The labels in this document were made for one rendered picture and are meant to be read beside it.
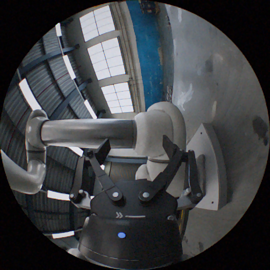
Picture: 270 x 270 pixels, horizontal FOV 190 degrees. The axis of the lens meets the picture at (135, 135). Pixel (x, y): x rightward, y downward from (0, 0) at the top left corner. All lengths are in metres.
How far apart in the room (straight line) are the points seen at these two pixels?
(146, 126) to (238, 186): 0.36
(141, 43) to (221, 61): 5.22
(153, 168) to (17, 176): 0.37
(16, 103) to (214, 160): 4.81
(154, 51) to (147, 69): 1.29
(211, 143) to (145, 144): 0.24
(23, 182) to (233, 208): 0.52
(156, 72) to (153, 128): 5.47
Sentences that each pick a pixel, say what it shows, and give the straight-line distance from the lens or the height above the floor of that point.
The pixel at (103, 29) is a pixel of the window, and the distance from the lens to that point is 6.18.
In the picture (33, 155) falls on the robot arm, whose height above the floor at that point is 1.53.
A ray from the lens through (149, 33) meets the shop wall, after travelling 5.62.
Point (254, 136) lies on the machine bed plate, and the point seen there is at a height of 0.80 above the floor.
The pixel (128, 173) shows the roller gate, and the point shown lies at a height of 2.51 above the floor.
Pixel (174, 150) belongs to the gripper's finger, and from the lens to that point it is 0.15.
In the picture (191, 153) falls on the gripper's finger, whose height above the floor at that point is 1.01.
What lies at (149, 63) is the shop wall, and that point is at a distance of 5.52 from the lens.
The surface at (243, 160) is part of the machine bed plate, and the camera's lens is 0.31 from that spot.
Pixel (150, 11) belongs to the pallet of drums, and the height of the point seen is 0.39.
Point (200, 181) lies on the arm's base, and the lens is 0.38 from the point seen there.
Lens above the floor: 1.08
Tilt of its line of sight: 10 degrees up
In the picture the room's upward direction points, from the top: 91 degrees counter-clockwise
